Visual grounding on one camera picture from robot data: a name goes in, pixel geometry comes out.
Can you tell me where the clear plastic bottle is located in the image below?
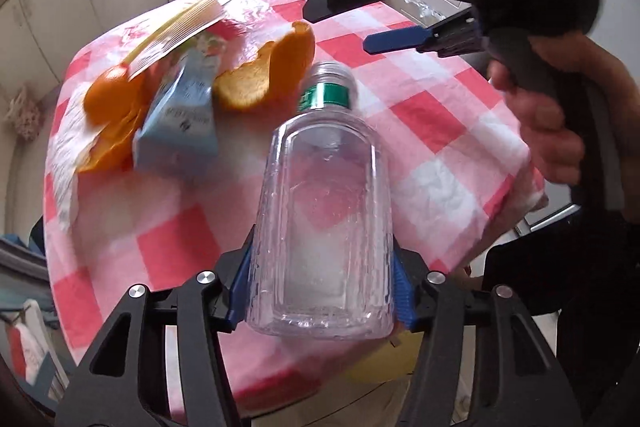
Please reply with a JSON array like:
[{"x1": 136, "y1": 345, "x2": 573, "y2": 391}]
[{"x1": 245, "y1": 61, "x2": 398, "y2": 340}]

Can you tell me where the person's right hand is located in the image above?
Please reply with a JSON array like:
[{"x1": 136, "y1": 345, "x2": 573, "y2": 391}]
[{"x1": 487, "y1": 32, "x2": 640, "y2": 185}]

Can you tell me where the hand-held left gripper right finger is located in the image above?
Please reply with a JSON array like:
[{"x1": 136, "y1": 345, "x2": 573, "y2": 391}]
[{"x1": 390, "y1": 237, "x2": 583, "y2": 427}]

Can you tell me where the red checked tablecloth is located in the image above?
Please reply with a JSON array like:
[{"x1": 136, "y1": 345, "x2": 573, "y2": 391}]
[{"x1": 42, "y1": 0, "x2": 548, "y2": 413}]

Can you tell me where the yellow plastic package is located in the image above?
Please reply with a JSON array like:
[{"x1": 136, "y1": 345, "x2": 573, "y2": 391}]
[{"x1": 122, "y1": 0, "x2": 226, "y2": 80}]

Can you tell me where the blue milk carton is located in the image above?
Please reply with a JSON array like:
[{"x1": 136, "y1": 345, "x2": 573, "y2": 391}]
[{"x1": 132, "y1": 32, "x2": 223, "y2": 175}]

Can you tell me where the orange peel piece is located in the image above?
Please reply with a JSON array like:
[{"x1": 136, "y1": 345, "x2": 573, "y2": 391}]
[
  {"x1": 77, "y1": 64, "x2": 151, "y2": 172},
  {"x1": 212, "y1": 21, "x2": 317, "y2": 112}
]

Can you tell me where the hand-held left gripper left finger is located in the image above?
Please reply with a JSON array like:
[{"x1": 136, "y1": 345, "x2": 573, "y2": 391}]
[{"x1": 55, "y1": 227, "x2": 257, "y2": 427}]

